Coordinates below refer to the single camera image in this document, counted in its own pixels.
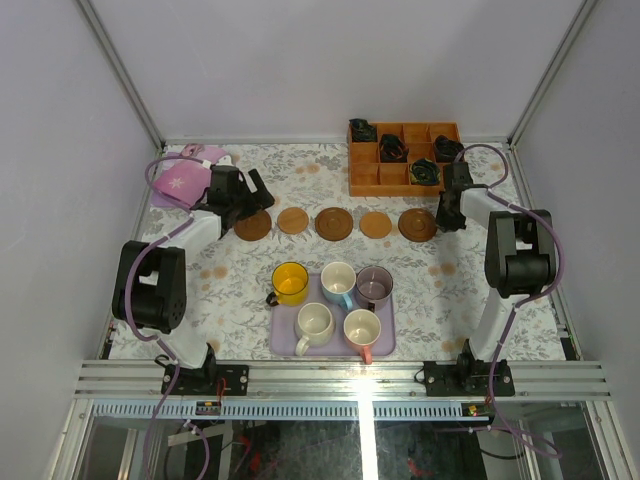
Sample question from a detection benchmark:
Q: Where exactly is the dark brown coaster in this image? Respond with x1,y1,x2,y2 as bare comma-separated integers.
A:
314,207,353,241
234,210,272,242
398,208,437,243

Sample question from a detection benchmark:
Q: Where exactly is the light wooden coaster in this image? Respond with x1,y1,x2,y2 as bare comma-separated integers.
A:
359,211,392,239
277,207,309,235

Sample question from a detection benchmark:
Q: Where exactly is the purple mug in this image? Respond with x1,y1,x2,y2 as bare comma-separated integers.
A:
354,266,394,312

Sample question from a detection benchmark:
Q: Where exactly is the pink mug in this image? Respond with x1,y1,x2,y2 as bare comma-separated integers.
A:
343,309,381,365

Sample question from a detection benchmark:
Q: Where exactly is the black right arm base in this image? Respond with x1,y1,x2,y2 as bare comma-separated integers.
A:
413,342,515,397

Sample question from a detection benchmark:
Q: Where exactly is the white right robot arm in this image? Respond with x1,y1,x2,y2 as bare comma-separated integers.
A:
436,162,558,395

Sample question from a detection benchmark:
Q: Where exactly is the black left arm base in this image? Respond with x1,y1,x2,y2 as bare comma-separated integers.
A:
154,348,249,398

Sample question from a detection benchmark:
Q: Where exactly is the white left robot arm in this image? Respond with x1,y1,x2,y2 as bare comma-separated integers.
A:
112,161,274,395

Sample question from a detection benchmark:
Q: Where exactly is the black rolled sock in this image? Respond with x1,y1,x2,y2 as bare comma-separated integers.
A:
379,133,409,163
433,135,464,163
349,118,378,143

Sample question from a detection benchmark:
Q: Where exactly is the dark green rolled sock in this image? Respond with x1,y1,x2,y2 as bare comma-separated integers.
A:
409,158,441,186

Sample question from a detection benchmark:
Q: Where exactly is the pink folded cloth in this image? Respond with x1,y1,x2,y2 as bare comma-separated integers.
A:
154,144,233,207

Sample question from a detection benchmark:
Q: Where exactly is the orange wooden compartment box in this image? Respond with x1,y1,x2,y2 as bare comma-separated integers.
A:
347,122,461,197

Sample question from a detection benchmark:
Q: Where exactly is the yellow mug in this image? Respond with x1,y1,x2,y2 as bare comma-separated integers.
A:
265,262,310,307

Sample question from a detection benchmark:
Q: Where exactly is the light blue mug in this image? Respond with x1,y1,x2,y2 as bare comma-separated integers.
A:
320,262,356,312

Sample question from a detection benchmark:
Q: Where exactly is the lavender tray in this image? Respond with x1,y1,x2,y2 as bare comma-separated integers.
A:
269,273,396,357

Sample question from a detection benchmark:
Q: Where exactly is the cream white mug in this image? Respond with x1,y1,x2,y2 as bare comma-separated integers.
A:
294,302,336,356

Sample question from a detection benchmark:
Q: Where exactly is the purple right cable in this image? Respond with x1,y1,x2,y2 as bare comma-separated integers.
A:
449,143,566,461

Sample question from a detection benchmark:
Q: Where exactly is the aluminium front rail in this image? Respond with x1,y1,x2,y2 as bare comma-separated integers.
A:
74,359,611,421

